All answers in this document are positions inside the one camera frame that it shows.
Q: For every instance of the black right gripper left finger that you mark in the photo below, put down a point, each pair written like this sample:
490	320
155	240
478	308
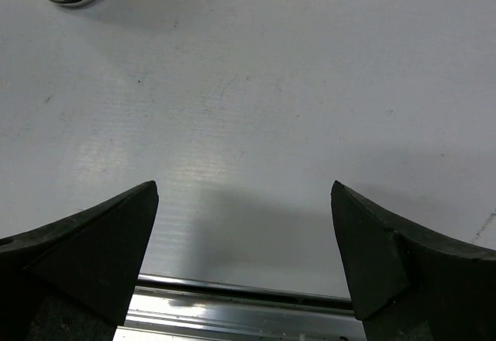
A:
73	279

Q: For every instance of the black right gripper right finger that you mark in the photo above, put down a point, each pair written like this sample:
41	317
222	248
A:
407	282

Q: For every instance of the aluminium rail frame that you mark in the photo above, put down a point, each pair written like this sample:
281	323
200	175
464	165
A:
167	308

